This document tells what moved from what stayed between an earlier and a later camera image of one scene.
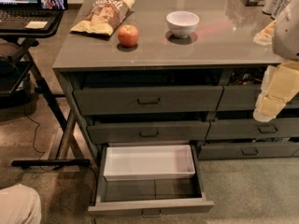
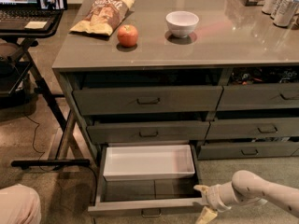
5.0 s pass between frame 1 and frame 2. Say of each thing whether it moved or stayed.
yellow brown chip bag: stayed
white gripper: moved
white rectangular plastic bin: stayed
